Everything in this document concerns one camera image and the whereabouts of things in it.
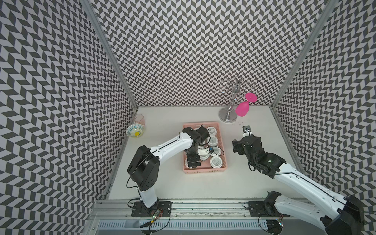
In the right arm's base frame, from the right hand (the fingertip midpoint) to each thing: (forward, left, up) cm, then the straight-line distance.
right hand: (244, 141), depth 79 cm
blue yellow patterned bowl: (+18, +69, -14) cm, 73 cm away
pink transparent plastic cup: (+28, +69, -13) cm, 76 cm away
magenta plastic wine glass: (+25, -5, +1) cm, 25 cm away
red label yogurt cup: (-1, +14, -9) cm, 17 cm away
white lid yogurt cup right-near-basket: (+7, +16, -11) cm, 21 cm away
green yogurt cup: (-7, +15, -11) cm, 20 cm away
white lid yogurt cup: (-5, +21, -9) cm, 24 cm away
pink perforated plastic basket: (+3, +11, -11) cm, 16 cm away
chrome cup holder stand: (+33, +1, -16) cm, 36 cm away
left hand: (-5, +29, -9) cm, 31 cm away
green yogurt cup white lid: (+14, +15, -11) cm, 24 cm away
